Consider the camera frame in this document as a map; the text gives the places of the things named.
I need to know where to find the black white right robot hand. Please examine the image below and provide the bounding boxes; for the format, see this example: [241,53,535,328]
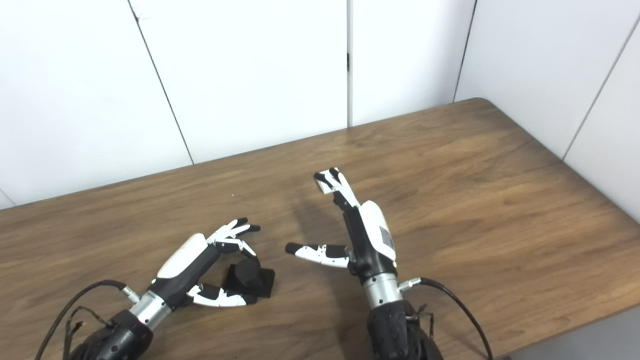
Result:
[285,167,398,283]

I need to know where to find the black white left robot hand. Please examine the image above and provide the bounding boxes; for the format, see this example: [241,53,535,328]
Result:
[149,217,262,308]

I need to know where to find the white square piece with hole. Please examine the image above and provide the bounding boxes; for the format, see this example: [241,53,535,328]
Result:
[315,176,341,196]

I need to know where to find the black peg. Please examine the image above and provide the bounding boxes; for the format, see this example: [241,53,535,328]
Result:
[222,256,276,299]

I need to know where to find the thin black right wrist wires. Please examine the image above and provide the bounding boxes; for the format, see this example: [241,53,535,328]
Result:
[405,302,436,341]

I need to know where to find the thin black wrist wires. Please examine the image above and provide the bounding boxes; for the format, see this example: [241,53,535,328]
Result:
[62,306,117,360]
[405,302,436,341]

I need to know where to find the thin black left wrist wires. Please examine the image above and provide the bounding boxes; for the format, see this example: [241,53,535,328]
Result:
[62,306,117,360]

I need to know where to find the thick black right wrist cable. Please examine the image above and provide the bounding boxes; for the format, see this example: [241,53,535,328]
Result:
[398,277,495,360]

